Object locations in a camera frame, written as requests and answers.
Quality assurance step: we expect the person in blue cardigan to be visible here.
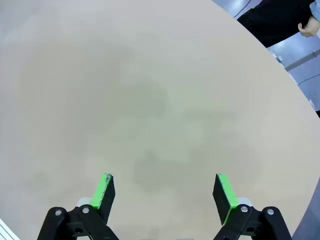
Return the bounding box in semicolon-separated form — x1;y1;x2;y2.
236;0;316;48

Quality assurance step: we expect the white floor bar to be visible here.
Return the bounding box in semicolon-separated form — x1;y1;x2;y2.
284;49;320;72

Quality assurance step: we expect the white ribbed platform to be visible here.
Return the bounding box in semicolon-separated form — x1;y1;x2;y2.
0;218;21;240

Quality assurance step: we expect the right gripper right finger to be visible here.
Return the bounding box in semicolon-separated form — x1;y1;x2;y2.
212;172;293;240

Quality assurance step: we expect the person's left forearm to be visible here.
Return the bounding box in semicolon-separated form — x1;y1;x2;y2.
309;0;320;20

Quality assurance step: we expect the person's left hand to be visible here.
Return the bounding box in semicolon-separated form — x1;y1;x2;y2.
298;16;318;38

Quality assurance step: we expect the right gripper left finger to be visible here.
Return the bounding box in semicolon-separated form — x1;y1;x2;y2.
37;172;120;240

